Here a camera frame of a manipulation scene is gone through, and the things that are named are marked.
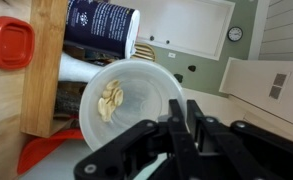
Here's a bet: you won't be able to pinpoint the dark blue canister white text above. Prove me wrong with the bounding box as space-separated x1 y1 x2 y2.
64 0 141 60

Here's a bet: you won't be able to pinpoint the steel pepper grinder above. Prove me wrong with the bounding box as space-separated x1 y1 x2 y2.
58 51 104 84

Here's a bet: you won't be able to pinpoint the dark pepper grinder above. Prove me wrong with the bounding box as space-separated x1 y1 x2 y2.
54 81 87 118

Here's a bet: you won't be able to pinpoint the clear round lunch box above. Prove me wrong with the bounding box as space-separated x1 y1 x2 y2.
79 59 187 153

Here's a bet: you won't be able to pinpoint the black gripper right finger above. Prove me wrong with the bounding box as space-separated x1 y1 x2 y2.
185 99 293 180

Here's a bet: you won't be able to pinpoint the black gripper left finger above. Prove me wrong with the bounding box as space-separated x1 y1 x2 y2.
74 98 200 180

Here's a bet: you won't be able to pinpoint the pink red plastic lid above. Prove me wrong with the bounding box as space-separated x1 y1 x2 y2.
16 128 87 176

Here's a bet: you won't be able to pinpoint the round wall clock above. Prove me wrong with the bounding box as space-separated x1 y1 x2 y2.
226 26 244 43

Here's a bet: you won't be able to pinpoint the pale cashew nuts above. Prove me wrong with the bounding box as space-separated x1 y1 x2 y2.
97 79 125 123

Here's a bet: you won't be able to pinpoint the red square plastic lid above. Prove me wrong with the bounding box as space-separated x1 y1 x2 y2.
0 15 36 70

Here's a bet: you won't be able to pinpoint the wooden spice tray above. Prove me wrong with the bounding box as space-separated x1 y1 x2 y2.
19 0 69 138

